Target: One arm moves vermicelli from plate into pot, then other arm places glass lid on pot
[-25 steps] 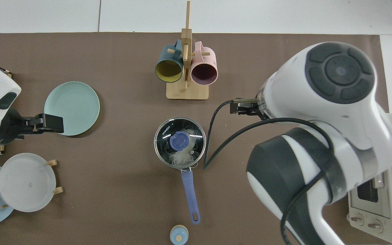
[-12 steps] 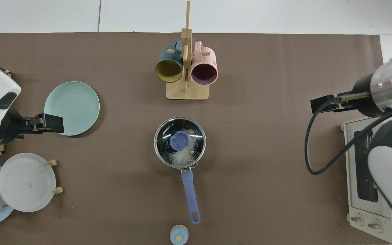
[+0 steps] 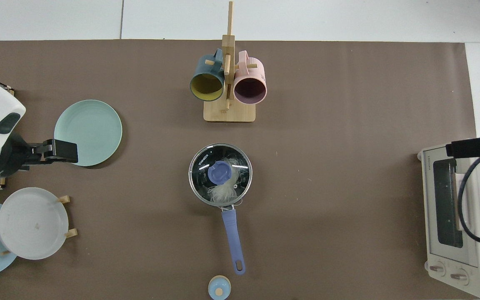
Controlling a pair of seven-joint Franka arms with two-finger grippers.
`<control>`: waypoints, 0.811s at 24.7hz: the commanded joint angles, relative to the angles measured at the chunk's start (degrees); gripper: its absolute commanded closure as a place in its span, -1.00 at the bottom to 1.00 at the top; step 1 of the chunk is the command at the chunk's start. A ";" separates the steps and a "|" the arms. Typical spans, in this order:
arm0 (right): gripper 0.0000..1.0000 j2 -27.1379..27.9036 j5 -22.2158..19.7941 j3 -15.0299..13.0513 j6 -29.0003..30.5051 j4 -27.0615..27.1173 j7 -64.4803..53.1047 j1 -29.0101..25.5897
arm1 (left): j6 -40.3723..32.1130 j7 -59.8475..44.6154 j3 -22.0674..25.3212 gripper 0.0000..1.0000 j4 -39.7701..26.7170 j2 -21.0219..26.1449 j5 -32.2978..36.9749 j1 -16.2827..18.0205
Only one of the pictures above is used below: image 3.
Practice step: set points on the glass lid blue knob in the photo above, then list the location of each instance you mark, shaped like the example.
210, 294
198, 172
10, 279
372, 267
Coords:
219, 173

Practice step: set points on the white vermicelli bundle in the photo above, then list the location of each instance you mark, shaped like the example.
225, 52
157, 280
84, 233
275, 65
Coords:
223, 193

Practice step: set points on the pale green plate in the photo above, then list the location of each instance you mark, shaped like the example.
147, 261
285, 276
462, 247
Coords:
94, 129

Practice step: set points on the wooden plate rack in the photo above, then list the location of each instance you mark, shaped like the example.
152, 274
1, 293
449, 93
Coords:
65, 199

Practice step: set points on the white plate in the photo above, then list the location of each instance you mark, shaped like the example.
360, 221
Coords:
31, 225

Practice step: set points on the pale toaster oven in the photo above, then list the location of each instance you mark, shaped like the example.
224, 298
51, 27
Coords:
444, 246

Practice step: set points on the brown table cloth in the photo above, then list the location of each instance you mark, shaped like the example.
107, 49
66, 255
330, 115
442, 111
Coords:
348, 146

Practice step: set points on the dark teal cup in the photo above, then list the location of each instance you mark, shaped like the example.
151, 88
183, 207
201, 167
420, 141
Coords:
200, 71

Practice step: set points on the wooden cup stand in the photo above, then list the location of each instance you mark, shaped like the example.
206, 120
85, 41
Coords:
229, 113

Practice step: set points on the small blue round thing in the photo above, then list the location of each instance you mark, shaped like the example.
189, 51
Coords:
215, 285

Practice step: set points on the pink cup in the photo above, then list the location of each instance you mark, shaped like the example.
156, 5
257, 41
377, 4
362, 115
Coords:
256, 73

